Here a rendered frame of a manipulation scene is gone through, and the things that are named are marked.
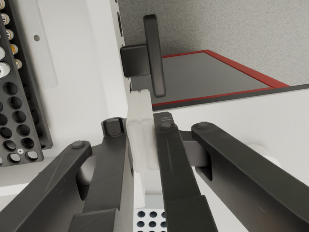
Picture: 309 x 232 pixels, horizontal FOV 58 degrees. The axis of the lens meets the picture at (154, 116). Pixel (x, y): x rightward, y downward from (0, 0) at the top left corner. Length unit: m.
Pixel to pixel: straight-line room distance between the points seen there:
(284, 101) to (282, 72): 0.86
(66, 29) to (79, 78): 0.05
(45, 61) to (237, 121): 0.29
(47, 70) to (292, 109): 0.36
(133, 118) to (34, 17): 0.20
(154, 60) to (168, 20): 0.92
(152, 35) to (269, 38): 1.06
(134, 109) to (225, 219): 0.41
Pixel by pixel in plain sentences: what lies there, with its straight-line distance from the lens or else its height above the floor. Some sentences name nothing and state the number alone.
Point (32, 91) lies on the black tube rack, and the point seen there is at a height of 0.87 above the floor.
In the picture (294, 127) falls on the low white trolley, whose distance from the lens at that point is 0.50.
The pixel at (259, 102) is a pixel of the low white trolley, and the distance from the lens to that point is 0.46.
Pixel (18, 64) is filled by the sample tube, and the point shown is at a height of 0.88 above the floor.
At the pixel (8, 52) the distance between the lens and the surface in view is 0.29.
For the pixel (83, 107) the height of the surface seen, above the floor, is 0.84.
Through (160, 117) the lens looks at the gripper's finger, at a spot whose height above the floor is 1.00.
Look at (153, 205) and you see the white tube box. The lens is 0.47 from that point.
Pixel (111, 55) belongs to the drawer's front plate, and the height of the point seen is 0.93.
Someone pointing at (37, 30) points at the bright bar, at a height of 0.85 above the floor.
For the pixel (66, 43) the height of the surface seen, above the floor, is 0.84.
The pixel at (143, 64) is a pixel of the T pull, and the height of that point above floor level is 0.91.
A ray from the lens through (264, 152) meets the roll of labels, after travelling 0.46.
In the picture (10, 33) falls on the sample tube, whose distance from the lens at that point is 0.31.
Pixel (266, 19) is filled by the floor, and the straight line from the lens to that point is 1.27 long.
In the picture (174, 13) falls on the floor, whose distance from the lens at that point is 1.17.
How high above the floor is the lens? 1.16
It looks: 70 degrees down
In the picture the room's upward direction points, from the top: 170 degrees clockwise
